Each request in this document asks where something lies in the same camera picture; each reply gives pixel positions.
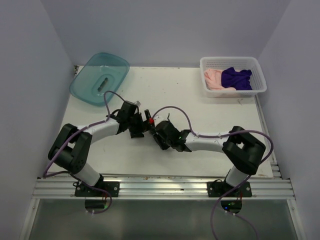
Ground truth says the purple towel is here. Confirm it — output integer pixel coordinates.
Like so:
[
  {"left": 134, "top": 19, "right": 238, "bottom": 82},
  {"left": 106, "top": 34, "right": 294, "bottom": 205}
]
[{"left": 221, "top": 67, "right": 252, "bottom": 91}]

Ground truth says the aluminium mounting rail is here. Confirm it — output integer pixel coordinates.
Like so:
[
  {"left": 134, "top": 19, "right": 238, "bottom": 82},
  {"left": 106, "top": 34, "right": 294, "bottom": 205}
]
[{"left": 31, "top": 174, "right": 295, "bottom": 200}]

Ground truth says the pink towel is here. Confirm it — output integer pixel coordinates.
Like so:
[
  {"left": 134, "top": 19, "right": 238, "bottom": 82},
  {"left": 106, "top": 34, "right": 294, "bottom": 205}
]
[{"left": 204, "top": 68, "right": 236, "bottom": 91}]

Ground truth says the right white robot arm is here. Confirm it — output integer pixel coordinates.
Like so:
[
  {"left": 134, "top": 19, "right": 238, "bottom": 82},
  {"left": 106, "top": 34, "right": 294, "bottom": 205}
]
[{"left": 151, "top": 120, "right": 266, "bottom": 197}]

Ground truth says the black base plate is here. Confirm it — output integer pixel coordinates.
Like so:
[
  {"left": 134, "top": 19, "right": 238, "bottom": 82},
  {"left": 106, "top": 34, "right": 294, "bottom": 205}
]
[
  {"left": 72, "top": 181, "right": 120, "bottom": 197},
  {"left": 206, "top": 179, "right": 253, "bottom": 198}
]

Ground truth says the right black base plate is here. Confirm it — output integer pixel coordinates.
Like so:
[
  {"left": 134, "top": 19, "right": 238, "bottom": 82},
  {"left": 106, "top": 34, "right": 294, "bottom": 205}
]
[{"left": 206, "top": 179, "right": 253, "bottom": 198}]

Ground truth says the white plastic basket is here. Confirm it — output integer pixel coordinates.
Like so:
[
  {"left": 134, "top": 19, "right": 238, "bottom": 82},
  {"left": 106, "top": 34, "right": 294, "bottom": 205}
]
[{"left": 199, "top": 56, "right": 267, "bottom": 98}]

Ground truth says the teal plastic tub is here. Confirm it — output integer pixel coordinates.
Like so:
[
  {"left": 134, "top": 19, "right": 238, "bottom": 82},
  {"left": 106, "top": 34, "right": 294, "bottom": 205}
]
[{"left": 69, "top": 52, "right": 130, "bottom": 107}]

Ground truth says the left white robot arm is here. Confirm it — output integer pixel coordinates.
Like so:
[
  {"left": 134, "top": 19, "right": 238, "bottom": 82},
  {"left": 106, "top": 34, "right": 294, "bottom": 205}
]
[{"left": 48, "top": 101, "right": 154, "bottom": 197}]

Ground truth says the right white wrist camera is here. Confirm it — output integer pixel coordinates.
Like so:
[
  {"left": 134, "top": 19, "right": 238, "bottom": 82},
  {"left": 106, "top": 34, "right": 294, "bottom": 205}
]
[{"left": 148, "top": 114, "right": 169, "bottom": 127}]

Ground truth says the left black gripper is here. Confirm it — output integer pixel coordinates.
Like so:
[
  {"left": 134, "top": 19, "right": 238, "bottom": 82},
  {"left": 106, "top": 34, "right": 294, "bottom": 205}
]
[{"left": 127, "top": 109, "right": 155, "bottom": 138}]

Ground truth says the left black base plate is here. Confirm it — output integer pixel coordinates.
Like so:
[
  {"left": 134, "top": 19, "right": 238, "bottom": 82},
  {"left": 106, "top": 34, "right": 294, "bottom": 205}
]
[{"left": 72, "top": 181, "right": 120, "bottom": 197}]

